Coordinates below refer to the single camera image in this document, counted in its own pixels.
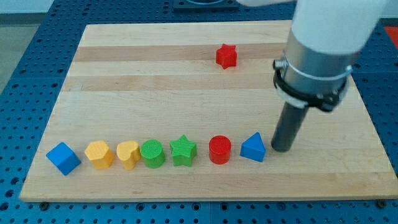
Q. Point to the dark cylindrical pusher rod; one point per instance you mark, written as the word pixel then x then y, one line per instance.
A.
pixel 289 123

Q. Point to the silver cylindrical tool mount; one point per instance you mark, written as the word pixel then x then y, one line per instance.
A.
pixel 308 78

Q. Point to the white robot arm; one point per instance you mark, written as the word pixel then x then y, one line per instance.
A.
pixel 324 41

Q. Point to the red star block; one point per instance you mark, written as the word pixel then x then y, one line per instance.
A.
pixel 226 56

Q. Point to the green star block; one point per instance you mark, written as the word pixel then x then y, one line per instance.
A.
pixel 183 151

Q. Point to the blue triangle block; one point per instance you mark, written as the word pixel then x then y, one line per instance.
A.
pixel 253 148

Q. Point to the red cylinder block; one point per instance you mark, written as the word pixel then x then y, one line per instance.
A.
pixel 219 149

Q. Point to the wooden board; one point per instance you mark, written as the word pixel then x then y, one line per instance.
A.
pixel 135 82

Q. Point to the green cylinder block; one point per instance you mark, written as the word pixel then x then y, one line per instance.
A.
pixel 152 153

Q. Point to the yellow heart block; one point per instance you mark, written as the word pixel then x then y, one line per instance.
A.
pixel 128 152

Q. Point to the yellow hexagon block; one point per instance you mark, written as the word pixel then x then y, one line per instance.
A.
pixel 99 154

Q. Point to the blue cube block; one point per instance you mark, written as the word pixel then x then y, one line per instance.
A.
pixel 63 158

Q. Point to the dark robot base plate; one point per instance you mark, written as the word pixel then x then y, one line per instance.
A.
pixel 204 5

